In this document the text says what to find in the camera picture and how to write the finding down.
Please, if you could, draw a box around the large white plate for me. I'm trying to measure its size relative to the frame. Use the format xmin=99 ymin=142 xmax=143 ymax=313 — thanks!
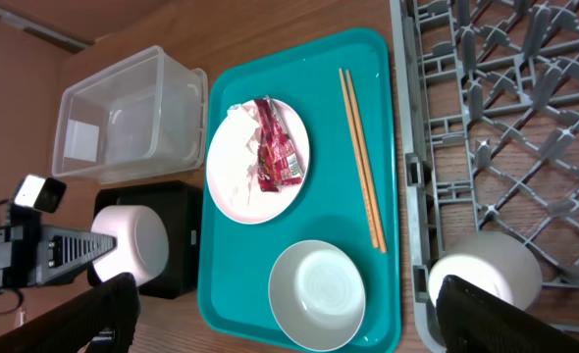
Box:
xmin=205 ymin=100 xmax=301 ymax=225

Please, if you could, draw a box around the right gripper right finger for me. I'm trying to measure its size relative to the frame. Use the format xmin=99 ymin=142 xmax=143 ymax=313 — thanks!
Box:
xmin=437 ymin=275 xmax=579 ymax=353

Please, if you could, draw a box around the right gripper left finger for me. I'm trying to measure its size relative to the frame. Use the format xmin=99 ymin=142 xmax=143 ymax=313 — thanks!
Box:
xmin=0 ymin=273 xmax=140 ymax=353

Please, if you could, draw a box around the grey-white bowl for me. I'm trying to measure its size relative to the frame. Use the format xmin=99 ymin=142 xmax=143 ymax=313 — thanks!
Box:
xmin=268 ymin=240 xmax=367 ymax=352

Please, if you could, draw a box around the wooden chopstick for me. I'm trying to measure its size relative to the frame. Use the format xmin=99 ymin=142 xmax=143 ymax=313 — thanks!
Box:
xmin=341 ymin=70 xmax=387 ymax=253
xmin=339 ymin=68 xmax=379 ymax=248

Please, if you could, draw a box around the left wooden chopstick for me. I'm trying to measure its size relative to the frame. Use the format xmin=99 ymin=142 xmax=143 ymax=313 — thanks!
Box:
xmin=339 ymin=68 xmax=379 ymax=248

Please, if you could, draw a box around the right wooden chopstick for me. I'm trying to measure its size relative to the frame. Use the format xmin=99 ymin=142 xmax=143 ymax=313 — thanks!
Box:
xmin=341 ymin=70 xmax=387 ymax=253

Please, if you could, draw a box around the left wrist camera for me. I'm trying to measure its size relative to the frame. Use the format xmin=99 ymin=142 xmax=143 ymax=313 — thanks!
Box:
xmin=12 ymin=175 xmax=67 ymax=214

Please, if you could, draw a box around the red snack wrapper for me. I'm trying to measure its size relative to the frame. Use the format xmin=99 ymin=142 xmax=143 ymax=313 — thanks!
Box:
xmin=254 ymin=96 xmax=304 ymax=192

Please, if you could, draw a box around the grey dishwasher rack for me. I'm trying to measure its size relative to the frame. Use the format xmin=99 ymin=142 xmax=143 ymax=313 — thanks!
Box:
xmin=391 ymin=0 xmax=579 ymax=352

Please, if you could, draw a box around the teal plastic serving tray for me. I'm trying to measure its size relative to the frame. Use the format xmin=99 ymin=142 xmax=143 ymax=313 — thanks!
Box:
xmin=197 ymin=28 xmax=402 ymax=352

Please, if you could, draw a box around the crumpled white napkin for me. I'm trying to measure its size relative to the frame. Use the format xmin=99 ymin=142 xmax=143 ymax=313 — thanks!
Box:
xmin=226 ymin=104 xmax=260 ymax=207

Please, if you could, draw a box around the white paper cup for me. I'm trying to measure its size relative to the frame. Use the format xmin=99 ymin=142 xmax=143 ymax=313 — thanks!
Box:
xmin=428 ymin=231 xmax=543 ymax=310

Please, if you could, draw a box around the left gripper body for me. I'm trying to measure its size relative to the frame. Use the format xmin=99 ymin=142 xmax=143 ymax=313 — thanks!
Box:
xmin=0 ymin=201 xmax=40 ymax=291

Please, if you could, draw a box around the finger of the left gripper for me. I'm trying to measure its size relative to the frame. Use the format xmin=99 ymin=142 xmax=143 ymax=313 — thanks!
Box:
xmin=36 ymin=226 xmax=117 ymax=285

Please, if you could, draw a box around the clear plastic storage bin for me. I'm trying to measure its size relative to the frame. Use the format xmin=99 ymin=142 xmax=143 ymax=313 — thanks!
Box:
xmin=51 ymin=46 xmax=209 ymax=184

